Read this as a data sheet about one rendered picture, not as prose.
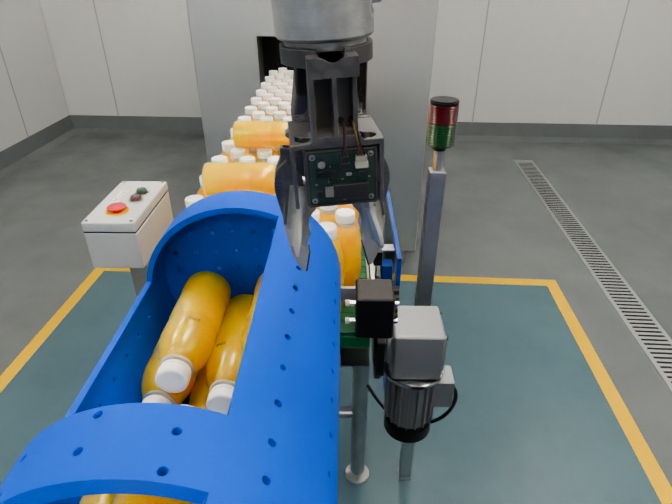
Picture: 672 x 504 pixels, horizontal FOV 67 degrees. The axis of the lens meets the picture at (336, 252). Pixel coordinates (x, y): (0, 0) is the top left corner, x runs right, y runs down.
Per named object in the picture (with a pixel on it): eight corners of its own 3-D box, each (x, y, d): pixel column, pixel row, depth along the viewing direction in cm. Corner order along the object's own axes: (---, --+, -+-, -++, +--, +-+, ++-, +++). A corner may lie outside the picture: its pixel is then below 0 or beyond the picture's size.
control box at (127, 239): (93, 268, 98) (79, 221, 93) (130, 221, 115) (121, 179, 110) (144, 268, 98) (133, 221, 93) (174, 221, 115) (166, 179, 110)
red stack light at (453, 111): (429, 126, 108) (431, 107, 106) (425, 117, 113) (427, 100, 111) (459, 126, 108) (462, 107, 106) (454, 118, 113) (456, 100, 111)
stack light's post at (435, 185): (398, 480, 170) (429, 172, 114) (397, 469, 174) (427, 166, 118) (410, 480, 170) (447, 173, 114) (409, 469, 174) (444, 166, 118)
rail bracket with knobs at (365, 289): (344, 344, 94) (345, 299, 89) (345, 320, 100) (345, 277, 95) (398, 345, 94) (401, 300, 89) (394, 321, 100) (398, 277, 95)
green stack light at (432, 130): (427, 148, 110) (429, 126, 108) (423, 139, 116) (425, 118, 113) (456, 149, 110) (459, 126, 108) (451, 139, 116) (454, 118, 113)
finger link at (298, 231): (276, 293, 46) (292, 202, 41) (275, 259, 51) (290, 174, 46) (310, 297, 46) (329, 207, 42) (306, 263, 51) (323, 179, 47)
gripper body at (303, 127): (292, 217, 40) (275, 57, 34) (289, 176, 47) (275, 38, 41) (388, 208, 41) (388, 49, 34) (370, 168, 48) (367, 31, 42)
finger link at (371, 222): (375, 290, 47) (347, 205, 42) (365, 257, 52) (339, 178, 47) (407, 280, 47) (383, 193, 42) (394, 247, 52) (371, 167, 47)
